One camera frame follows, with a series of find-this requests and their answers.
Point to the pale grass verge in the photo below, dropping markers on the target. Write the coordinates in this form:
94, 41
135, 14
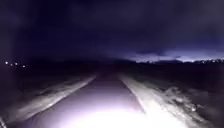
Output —
40, 96
173, 96

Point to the dark row of trees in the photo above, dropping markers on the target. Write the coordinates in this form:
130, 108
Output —
186, 62

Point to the dark asphalt path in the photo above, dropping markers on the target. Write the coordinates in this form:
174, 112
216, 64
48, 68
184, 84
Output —
103, 96

